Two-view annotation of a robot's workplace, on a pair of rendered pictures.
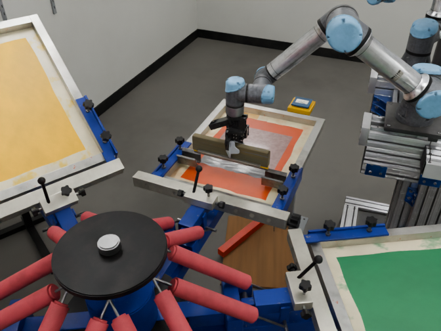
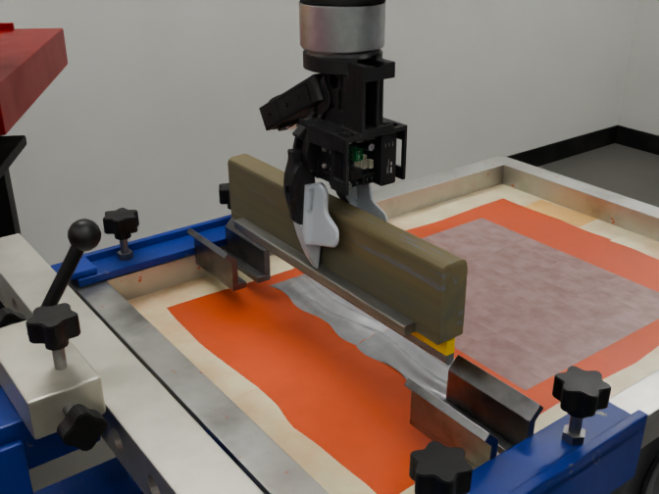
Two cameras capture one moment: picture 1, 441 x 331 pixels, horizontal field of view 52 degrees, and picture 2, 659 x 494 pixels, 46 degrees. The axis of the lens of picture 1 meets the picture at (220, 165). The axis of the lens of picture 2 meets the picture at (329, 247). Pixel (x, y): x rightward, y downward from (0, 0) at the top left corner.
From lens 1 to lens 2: 1.35 m
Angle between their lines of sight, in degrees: 27
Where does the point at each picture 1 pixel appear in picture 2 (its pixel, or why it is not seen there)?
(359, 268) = not seen: outside the picture
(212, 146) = (274, 207)
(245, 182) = (368, 397)
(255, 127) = (555, 245)
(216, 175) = (285, 340)
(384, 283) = not seen: outside the picture
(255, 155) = (398, 269)
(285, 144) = (635, 320)
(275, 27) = not seen: outside the picture
